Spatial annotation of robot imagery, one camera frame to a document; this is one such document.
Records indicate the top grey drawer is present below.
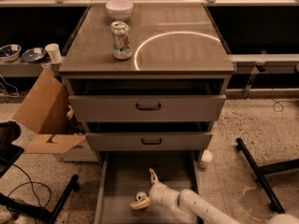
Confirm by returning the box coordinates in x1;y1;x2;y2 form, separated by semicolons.
69;95;226;122

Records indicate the bottom grey drawer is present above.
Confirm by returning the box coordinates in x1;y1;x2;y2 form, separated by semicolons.
94;151;200;224

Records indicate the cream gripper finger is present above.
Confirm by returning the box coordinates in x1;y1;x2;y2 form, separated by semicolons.
149;168;159;185
130;197;151;210

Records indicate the white green soda can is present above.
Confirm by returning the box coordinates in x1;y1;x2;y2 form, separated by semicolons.
110;21;132;60

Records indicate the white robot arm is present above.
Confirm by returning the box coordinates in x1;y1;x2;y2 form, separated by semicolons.
130;168;241;224

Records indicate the red coke can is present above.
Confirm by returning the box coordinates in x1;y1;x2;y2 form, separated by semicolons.
135;191;148;202

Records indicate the black cable on floor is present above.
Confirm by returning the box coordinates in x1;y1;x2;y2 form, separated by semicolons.
7;163;52;210

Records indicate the white cup on floor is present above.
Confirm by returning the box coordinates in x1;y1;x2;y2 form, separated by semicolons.
199;149;213;169

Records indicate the middle grey drawer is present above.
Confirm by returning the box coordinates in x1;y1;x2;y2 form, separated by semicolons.
86;132;212;151

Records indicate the white paper cup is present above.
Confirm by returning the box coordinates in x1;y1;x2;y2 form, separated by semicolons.
45;43;62;63

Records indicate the white ceramic bowl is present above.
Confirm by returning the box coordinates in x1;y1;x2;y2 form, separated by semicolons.
106;0;134;21

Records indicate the grey drawer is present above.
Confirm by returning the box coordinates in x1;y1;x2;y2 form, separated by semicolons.
94;151;200;224
86;132;212;151
69;95;226;122

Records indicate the black stand leg left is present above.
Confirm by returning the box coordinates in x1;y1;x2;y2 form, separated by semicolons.
0;174;80;224

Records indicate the grey drawer cabinet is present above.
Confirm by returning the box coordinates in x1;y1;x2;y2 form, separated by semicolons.
57;2;237;224

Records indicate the black stand leg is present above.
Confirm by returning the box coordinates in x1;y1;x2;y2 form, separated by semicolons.
0;174;80;224
236;138;299;214

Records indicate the black chair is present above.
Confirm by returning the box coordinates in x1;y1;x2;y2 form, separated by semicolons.
0;121;24;177

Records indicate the black stand leg right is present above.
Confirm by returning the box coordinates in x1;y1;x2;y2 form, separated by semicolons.
236;138;299;214

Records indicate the brown cardboard box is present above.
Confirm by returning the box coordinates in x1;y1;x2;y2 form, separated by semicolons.
13;70;98;162

